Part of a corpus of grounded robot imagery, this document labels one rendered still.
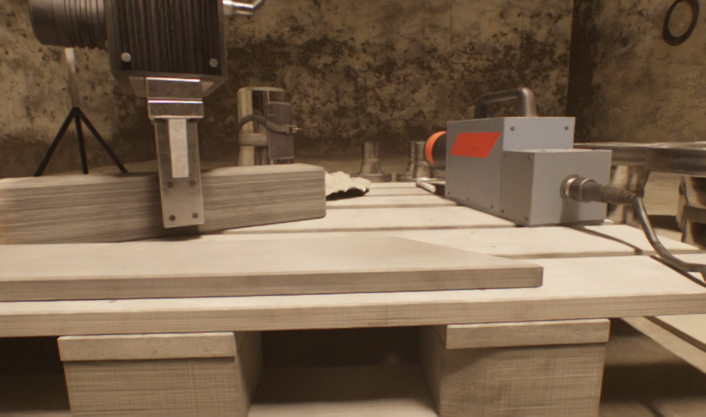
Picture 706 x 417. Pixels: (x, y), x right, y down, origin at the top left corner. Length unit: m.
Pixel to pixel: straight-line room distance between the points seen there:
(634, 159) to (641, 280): 0.63
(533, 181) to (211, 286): 0.45
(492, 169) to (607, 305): 0.35
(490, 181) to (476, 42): 5.56
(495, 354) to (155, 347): 0.29
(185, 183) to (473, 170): 0.49
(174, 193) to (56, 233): 0.15
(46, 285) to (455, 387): 0.37
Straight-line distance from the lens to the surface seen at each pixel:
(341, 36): 5.87
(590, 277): 0.44
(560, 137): 0.73
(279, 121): 0.87
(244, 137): 0.89
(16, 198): 0.60
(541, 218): 0.62
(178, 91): 0.50
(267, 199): 0.60
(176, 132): 0.51
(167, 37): 0.53
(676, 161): 0.89
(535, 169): 0.60
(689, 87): 5.08
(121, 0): 0.54
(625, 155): 1.06
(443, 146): 0.90
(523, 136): 0.68
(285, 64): 5.83
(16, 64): 3.98
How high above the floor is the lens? 0.28
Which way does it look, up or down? 9 degrees down
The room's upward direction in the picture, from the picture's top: 1 degrees counter-clockwise
